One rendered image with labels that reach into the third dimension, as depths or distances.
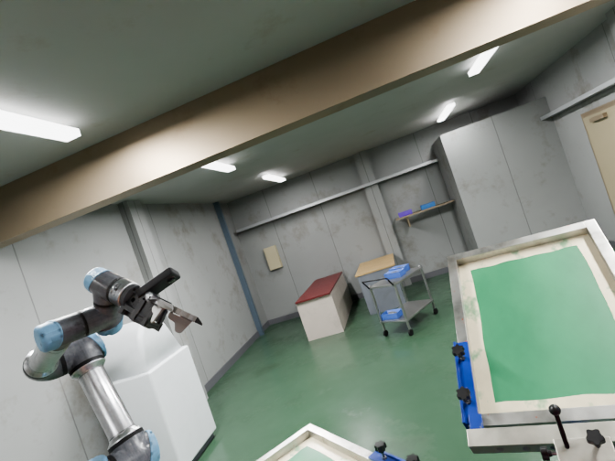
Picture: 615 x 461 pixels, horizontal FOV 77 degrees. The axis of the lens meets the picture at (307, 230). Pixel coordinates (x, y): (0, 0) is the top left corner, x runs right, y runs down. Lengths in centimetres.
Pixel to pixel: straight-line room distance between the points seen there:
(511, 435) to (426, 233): 763
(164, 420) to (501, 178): 644
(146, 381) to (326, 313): 356
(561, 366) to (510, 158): 654
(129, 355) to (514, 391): 360
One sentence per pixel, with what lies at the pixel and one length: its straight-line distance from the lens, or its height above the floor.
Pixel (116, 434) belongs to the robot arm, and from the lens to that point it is 156.
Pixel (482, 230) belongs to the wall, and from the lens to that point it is 777.
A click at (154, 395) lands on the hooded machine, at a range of 429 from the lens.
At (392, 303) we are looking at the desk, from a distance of 734.
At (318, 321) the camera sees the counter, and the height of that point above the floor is 29.
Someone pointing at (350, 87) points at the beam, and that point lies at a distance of 290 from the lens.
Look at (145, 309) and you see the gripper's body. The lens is 111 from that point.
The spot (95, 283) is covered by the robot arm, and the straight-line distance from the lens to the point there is 123.
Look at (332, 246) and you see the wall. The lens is 887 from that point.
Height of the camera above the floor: 190
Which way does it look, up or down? level
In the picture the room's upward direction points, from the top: 19 degrees counter-clockwise
